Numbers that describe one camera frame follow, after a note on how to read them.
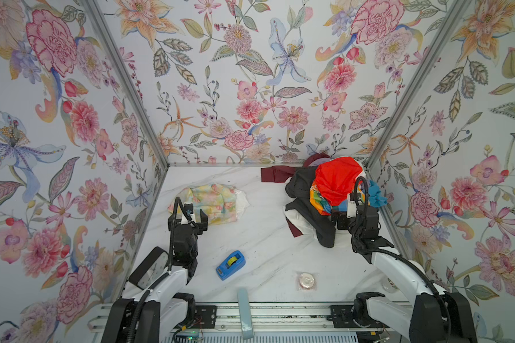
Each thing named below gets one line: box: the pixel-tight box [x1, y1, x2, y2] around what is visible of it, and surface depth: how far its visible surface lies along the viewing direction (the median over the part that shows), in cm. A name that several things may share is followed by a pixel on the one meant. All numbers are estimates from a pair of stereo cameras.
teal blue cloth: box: [368, 179, 389, 208], surface depth 101 cm
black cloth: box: [284, 166, 336, 248], surface depth 94 cm
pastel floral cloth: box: [167, 182, 250, 226], surface depth 100 cm
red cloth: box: [315, 156, 363, 206], surface depth 95 cm
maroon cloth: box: [260, 152, 332, 183], surface depth 120 cm
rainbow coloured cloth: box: [309, 180, 349, 216], surface depth 92 cm
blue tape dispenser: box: [216, 250, 247, 281], surface depth 84 cm
